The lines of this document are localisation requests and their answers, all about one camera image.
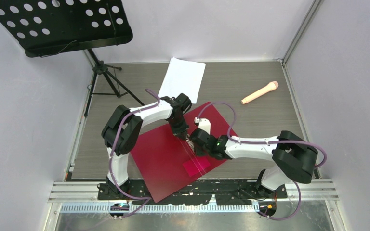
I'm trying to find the red plastic folder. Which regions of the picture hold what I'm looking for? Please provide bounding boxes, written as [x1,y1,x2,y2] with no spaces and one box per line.
[131,120,225,202]

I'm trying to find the black perforated music stand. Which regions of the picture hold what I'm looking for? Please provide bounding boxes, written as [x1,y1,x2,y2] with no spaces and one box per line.
[0,0,133,106]

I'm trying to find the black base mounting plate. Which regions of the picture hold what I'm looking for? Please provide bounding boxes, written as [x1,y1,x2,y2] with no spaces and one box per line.
[97,179,287,205]

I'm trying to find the metal folder clip mechanism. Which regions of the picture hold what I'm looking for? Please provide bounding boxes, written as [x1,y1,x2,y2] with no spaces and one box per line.
[185,136,194,150]

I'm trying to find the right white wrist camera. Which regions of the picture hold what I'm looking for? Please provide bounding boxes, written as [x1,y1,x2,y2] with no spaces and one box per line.
[194,117,211,134]

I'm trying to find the aluminium rail frame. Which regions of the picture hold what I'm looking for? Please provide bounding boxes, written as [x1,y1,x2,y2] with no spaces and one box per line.
[48,179,339,213]

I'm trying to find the white paper sheets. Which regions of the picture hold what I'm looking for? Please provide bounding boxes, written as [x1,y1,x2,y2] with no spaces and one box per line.
[158,57,206,104]

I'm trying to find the beige toy microphone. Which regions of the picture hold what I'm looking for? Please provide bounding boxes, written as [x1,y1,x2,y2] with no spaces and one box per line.
[240,81,279,105]

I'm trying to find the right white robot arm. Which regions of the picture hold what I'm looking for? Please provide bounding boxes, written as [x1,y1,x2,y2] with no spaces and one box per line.
[187,128,318,198]

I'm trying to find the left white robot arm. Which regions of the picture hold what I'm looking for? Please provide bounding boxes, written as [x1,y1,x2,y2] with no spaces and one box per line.
[101,93,192,199]

